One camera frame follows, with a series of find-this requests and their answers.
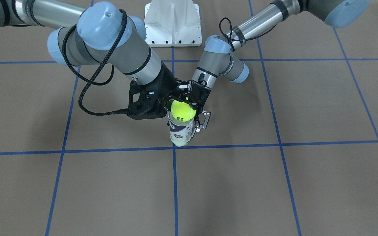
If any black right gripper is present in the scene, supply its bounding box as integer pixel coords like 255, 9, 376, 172
140, 62, 193, 116

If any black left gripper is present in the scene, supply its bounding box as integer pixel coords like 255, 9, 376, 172
188, 80, 211, 134

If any Wilson tennis ball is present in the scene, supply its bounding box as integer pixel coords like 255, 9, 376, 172
170, 100, 196, 122

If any clear tennis ball can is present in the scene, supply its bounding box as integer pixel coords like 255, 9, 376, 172
168, 111, 195, 147

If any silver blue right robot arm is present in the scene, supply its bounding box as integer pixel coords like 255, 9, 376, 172
0, 0, 200, 120

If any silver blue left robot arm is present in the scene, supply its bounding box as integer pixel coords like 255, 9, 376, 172
192, 0, 369, 91

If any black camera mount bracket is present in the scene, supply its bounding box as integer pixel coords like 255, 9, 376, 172
126, 81, 167, 120

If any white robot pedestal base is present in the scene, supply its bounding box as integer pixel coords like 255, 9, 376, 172
144, 0, 202, 47

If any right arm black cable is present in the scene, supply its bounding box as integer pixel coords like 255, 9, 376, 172
62, 9, 130, 116

